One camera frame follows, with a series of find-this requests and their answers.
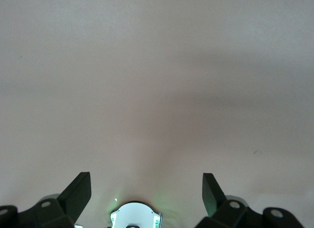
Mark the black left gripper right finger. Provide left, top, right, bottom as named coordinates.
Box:
left=195, top=173, right=305, bottom=228

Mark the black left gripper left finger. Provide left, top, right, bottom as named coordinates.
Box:
left=0, top=172, right=92, bottom=228

